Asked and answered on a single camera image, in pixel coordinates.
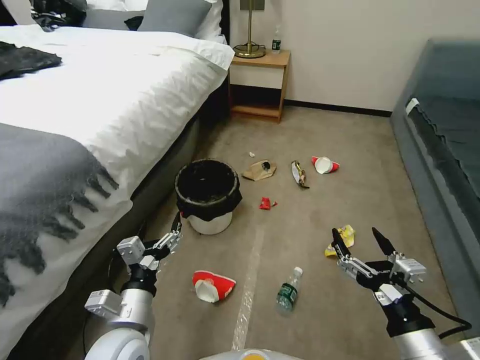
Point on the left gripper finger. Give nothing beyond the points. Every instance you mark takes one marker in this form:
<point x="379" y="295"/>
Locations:
<point x="169" y="240"/>

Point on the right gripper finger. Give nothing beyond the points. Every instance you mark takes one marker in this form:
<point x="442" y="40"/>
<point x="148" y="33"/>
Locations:
<point x="343" y="255"/>
<point x="384" y="243"/>

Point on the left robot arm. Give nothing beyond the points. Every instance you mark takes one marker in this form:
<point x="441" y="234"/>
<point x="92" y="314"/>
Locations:
<point x="123" y="322"/>

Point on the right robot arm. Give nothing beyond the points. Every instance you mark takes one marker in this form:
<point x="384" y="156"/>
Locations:
<point x="423" y="345"/>

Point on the white trash can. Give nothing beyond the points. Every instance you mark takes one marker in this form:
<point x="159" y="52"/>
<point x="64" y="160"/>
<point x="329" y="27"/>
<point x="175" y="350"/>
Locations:
<point x="210" y="223"/>

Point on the clear floor tape strip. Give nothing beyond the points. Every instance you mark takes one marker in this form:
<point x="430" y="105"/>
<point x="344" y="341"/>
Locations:
<point x="249" y="277"/>

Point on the yellow crumpled wrapper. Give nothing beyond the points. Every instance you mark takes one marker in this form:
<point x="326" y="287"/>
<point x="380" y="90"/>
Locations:
<point x="347" y="237"/>

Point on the grey bed base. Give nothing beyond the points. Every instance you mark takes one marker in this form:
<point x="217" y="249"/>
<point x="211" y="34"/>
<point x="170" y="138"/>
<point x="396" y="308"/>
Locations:
<point x="123" y="232"/>

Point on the crushed red paper cup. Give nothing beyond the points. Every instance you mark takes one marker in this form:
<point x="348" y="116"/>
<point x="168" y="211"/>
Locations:
<point x="217" y="285"/>

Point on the clear plastic water bottle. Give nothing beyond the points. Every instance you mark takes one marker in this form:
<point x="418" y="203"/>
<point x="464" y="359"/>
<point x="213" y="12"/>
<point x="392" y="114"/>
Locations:
<point x="288" y="294"/>

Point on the black bin liner bag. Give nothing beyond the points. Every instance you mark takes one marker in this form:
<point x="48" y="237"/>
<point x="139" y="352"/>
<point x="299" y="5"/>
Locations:
<point x="208" y="183"/>

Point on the red and white paper cup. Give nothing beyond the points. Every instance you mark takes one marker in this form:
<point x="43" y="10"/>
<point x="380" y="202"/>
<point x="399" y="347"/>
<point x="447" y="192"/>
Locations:
<point x="327" y="165"/>

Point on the shiny snack wrapper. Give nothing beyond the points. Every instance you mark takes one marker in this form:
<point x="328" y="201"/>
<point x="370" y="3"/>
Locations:
<point x="299" y="174"/>

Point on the small red wrapper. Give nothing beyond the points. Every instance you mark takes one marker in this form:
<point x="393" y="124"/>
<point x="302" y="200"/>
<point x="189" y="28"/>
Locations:
<point x="264" y="203"/>

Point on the blue grey sofa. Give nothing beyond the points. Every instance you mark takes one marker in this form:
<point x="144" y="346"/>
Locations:
<point x="442" y="150"/>

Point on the brown paper bag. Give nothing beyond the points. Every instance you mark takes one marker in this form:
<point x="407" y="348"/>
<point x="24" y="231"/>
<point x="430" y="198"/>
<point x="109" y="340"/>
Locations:
<point x="258" y="170"/>

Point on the white robot front shell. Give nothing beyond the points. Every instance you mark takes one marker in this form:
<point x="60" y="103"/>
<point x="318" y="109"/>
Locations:
<point x="240" y="354"/>

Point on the grey fringed blanket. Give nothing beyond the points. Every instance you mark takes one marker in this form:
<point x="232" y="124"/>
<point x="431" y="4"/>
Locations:
<point x="41" y="180"/>

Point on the white sofa tag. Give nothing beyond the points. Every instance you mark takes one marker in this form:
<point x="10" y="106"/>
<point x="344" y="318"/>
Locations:
<point x="412" y="104"/>

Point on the white duvet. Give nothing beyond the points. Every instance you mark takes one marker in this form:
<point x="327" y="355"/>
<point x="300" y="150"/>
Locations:
<point x="112" y="93"/>

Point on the wooden nightstand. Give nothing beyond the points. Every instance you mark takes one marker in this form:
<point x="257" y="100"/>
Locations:
<point x="258" y="86"/>

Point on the brass table lamp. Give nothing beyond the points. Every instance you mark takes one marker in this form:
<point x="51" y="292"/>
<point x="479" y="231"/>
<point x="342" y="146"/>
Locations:
<point x="249" y="45"/>

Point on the white pillow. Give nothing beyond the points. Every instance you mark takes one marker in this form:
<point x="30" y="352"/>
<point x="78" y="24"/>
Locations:
<point x="210" y="22"/>

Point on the green label water bottle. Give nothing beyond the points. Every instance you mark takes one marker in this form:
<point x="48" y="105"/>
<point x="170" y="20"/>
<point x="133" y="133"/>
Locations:
<point x="276" y="43"/>

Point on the grey pillow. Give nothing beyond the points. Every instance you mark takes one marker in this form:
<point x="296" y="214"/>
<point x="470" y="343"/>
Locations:
<point x="172" y="17"/>

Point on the dark headboard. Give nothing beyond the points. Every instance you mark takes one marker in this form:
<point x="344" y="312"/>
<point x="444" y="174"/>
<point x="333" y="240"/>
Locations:
<point x="225" y="18"/>

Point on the dark knitted cloth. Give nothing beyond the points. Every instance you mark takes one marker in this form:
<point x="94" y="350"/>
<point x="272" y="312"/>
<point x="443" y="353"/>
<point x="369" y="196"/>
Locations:
<point x="22" y="62"/>

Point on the black clothing pile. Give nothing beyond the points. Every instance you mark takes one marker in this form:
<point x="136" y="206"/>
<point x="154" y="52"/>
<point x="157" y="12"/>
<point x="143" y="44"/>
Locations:
<point x="58" y="15"/>

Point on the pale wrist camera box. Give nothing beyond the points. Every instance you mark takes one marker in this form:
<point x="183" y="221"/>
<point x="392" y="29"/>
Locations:
<point x="409" y="267"/>
<point x="130" y="250"/>

